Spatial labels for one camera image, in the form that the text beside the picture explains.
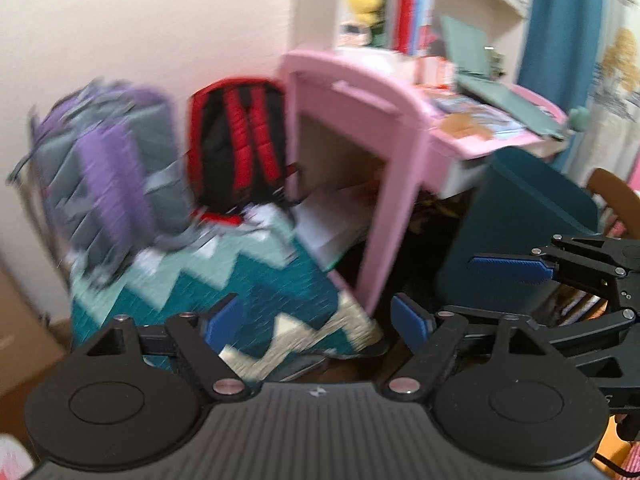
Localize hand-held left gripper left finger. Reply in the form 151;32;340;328
90;294;248;403

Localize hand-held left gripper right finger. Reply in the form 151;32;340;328
382;294;548;402

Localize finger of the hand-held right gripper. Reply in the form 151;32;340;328
469;235;640;311
522;309;640;356

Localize teal plastic bin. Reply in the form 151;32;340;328
434;147;601;311

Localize teal zigzag quilted blanket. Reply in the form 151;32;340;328
67;205;388;386

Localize white paper stack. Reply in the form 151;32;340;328
295;185;381;268

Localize black cushioned wooden chair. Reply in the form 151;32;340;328
555;167;640;328

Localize amber wrapped roll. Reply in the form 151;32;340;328
440;112;493;141

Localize flat picture books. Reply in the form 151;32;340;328
432;92;526;133

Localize green tilted desk board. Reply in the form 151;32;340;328
457;75;568;138

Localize red black backpack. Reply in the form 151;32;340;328
186;77;301;221

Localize pink desk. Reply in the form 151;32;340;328
280;50;568;313

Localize purple grey backpack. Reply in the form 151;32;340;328
7;80;201;281

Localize wooden door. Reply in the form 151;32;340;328
0;255;71;441

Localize orange white box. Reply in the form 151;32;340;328
415;55;456;86

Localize landscape printed curtain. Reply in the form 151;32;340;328
570;0;640;196

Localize blue curtain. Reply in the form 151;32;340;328
517;0;613;171

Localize row of upright books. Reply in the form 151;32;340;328
382;0;438;56

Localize white bookshelf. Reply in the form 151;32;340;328
295;0;538;61

